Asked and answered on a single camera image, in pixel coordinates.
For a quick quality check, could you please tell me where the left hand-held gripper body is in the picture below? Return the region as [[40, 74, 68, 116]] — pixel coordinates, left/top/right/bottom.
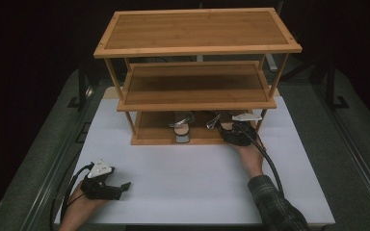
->
[[79, 158, 123, 201]]

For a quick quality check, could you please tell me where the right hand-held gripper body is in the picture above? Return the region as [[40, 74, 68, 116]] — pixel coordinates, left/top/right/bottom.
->
[[220, 113, 263, 147]]

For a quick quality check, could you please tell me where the beige sandal with silver straps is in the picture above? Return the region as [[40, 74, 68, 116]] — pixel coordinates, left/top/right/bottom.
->
[[205, 110, 244, 136]]

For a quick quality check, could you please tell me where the small metal can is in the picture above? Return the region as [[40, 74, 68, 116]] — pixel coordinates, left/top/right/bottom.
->
[[168, 111, 197, 144]]

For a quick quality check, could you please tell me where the wooden three-tier shoe rack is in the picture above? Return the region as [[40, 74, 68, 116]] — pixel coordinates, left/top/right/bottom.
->
[[92, 7, 304, 146]]

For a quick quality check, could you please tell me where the person's left hand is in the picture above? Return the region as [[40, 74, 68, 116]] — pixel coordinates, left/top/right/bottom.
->
[[66, 186, 109, 220]]

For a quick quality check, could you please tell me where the person's right hand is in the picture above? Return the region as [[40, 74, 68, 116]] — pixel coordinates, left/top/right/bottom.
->
[[234, 136, 267, 178]]

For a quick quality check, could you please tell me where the white stand leg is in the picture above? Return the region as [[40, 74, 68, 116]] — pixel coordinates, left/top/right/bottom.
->
[[265, 52, 279, 72]]

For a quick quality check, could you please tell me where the black metal stand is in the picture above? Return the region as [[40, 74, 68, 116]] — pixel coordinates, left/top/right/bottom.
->
[[66, 59, 90, 112], [325, 61, 351, 112]]

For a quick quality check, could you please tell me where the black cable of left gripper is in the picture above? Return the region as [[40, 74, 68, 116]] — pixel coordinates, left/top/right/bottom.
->
[[49, 162, 95, 231]]

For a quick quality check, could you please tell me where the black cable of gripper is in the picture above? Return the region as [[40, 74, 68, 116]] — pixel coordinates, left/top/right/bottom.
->
[[49, 162, 95, 231], [235, 123, 285, 197]]

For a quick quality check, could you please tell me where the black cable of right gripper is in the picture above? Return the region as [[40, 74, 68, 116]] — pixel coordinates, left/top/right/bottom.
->
[[235, 123, 285, 197]]

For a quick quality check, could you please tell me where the aluminium table rail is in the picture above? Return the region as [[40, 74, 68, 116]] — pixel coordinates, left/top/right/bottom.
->
[[18, 86, 95, 231], [312, 85, 370, 222]]

